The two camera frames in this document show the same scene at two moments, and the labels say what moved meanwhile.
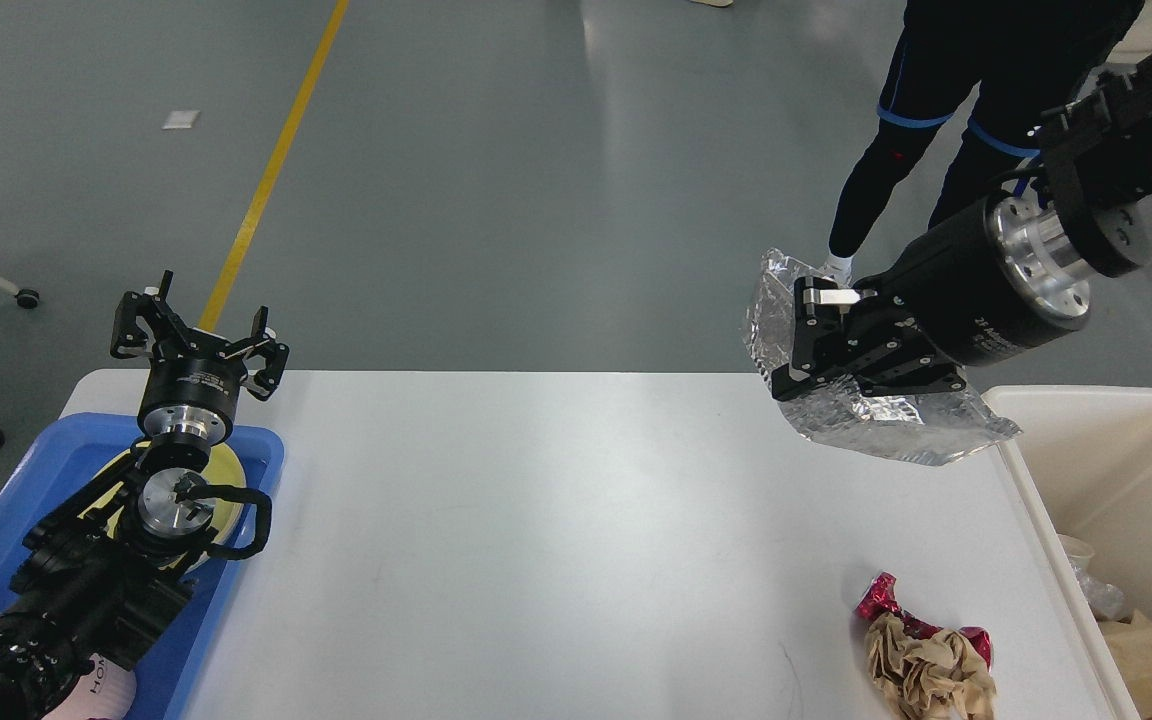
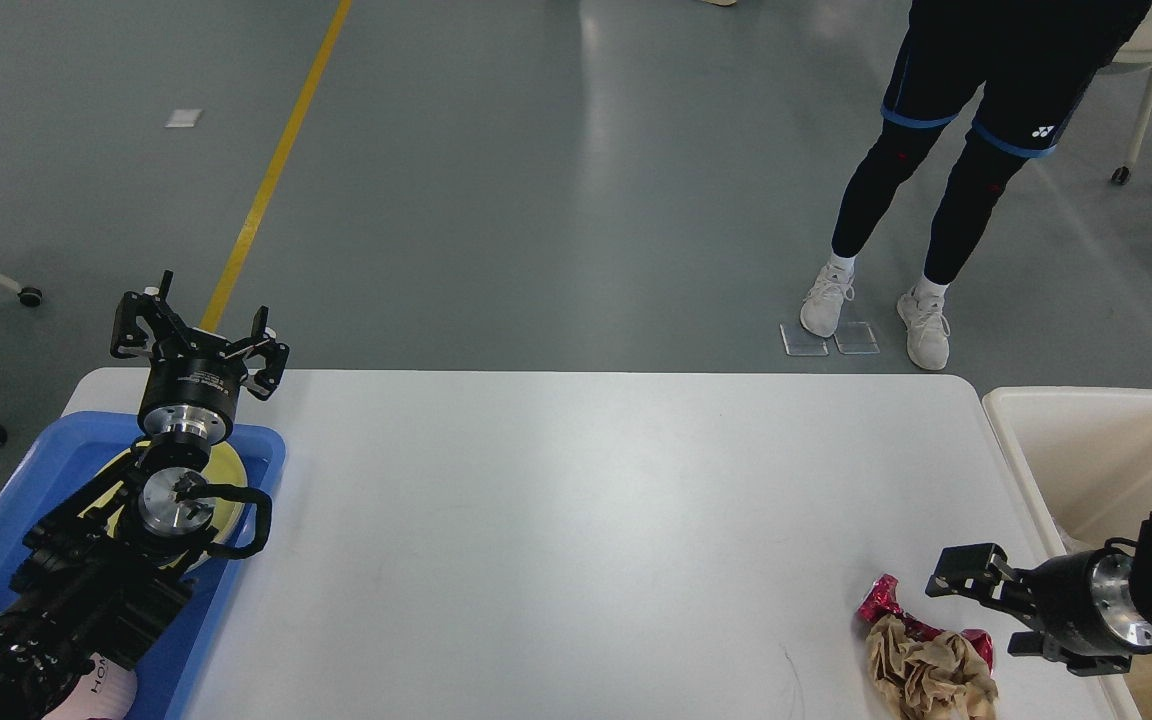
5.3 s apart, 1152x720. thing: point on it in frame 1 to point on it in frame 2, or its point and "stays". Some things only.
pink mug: [106, 692] stays
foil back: [918, 428] to [1071, 544]
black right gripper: [981, 288] to [1085, 596]
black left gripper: [192, 394] stays
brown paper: [939, 676] stays
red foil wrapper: [880, 598] stays
